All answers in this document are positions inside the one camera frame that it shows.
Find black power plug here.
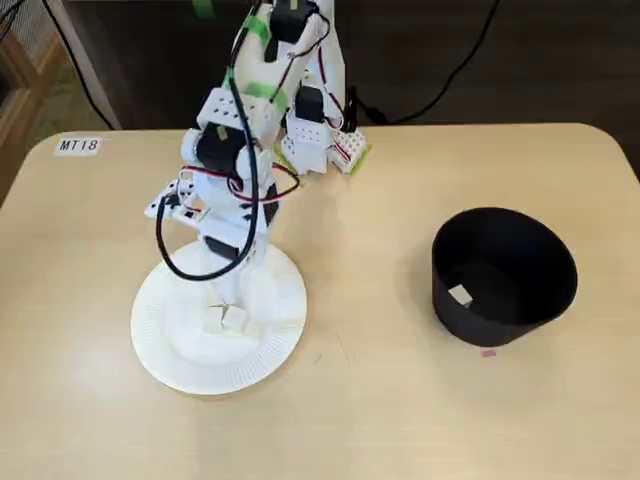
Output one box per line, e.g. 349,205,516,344
343,87,362,132

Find white MT18 label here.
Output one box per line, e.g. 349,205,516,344
53,135,104,158

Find black power cable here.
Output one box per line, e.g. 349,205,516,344
357,0,503,125

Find thin black cable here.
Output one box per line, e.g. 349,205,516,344
42,0,117,129

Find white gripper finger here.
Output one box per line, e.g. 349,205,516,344
230,259,261,311
217,262,236,304

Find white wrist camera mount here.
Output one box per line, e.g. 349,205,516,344
143,177,209,225

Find light wooden shelf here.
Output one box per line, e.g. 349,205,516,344
0,0,69,206

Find black pot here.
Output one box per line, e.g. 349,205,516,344
430,207,580,348

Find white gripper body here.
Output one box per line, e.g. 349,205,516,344
197,169,282,274

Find white slanted post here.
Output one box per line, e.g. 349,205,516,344
49,0,123,131

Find white paper plate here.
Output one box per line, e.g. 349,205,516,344
129,242,307,396

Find red servo wire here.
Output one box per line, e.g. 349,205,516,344
177,167,305,205

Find black camera cable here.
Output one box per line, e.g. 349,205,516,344
154,74,261,281

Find white controller board box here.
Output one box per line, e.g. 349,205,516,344
329,127,369,174

